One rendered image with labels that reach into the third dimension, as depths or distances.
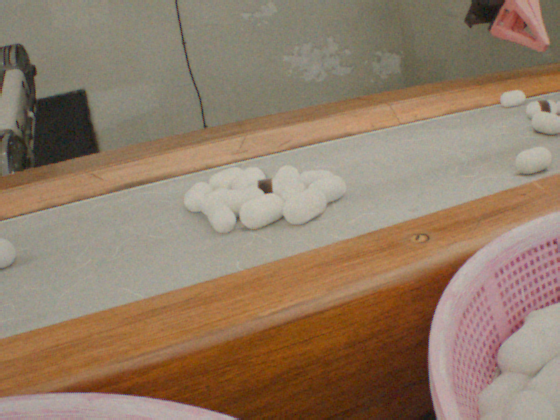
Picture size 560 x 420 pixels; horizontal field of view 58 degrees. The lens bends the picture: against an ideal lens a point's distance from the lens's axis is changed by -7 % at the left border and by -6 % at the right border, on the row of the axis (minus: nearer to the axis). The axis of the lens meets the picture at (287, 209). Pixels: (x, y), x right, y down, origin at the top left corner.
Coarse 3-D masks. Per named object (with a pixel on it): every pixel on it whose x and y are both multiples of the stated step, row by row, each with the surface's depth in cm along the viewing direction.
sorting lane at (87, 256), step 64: (448, 128) 59; (512, 128) 55; (128, 192) 52; (384, 192) 41; (448, 192) 39; (64, 256) 38; (128, 256) 36; (192, 256) 35; (256, 256) 33; (0, 320) 29; (64, 320) 29
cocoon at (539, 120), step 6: (540, 114) 51; (546, 114) 50; (552, 114) 50; (534, 120) 52; (540, 120) 51; (546, 120) 50; (552, 120) 50; (558, 120) 49; (534, 126) 52; (540, 126) 51; (546, 126) 50; (552, 126) 50; (558, 126) 49; (540, 132) 52; (546, 132) 50; (552, 132) 50
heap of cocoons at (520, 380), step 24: (552, 312) 22; (528, 336) 21; (552, 336) 21; (504, 360) 21; (528, 360) 20; (552, 360) 20; (504, 384) 20; (528, 384) 18; (552, 384) 18; (480, 408) 19; (504, 408) 18; (528, 408) 17; (552, 408) 17
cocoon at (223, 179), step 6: (234, 168) 47; (216, 174) 46; (222, 174) 46; (228, 174) 46; (234, 174) 46; (210, 180) 46; (216, 180) 45; (222, 180) 45; (228, 180) 45; (210, 186) 45; (216, 186) 45; (222, 186) 45; (228, 186) 45
